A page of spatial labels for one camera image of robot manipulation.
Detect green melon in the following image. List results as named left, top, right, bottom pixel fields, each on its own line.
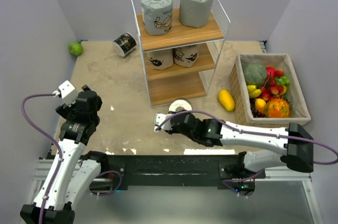
left=243, top=63, right=267, bottom=87

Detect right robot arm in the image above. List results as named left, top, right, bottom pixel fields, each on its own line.
left=154, top=111, right=314, bottom=178

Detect grey roll cartoon print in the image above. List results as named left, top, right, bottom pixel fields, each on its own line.
left=141, top=0, right=173, bottom=35

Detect red apple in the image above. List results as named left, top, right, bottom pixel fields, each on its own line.
left=266, top=67, right=276, bottom=79

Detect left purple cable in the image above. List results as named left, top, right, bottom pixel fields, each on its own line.
left=21, top=93, right=64, bottom=224

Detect orange fruit in basket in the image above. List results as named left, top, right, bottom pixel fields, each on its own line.
left=255, top=98, right=267, bottom=114

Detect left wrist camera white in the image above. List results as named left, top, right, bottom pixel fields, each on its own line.
left=52, top=80, right=79, bottom=107

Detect white wire wooden shelf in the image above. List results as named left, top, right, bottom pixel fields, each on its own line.
left=131, top=0, right=230, bottom=107

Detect orange horned melon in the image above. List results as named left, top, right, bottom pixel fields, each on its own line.
left=265, top=98, right=290, bottom=118

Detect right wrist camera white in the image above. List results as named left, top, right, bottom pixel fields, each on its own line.
left=153, top=113, right=172, bottom=132

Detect green grapes bunch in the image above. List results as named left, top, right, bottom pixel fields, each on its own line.
left=275, top=76, right=290, bottom=86

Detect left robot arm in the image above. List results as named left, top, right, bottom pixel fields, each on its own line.
left=20, top=81, right=109, bottom=223

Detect purple cable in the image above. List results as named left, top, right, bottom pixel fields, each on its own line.
left=155, top=110, right=338, bottom=166
left=21, top=93, right=64, bottom=224

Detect brown roll sheep logo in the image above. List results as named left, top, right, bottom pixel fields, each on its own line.
left=147, top=49, right=174, bottom=70

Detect grey roll white label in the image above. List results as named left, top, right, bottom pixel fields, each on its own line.
left=179, top=0, right=214, bottom=28

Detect yellow mango fruit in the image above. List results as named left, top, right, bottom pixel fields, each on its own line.
left=218, top=89, right=235, bottom=112

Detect black paper roll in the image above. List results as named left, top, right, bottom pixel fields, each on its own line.
left=112, top=32, right=137, bottom=58

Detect black base frame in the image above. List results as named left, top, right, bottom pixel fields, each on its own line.
left=90, top=154, right=265, bottom=196

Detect woven basket white liner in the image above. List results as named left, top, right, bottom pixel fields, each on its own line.
left=230, top=53, right=311, bottom=127

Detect green lime fruit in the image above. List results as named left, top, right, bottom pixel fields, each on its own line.
left=69, top=42, right=83, bottom=56

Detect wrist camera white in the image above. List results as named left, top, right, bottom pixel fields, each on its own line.
left=52, top=80, right=79, bottom=107
left=153, top=113, right=172, bottom=132

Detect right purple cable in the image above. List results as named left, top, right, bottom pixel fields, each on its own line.
left=155, top=110, right=338, bottom=166

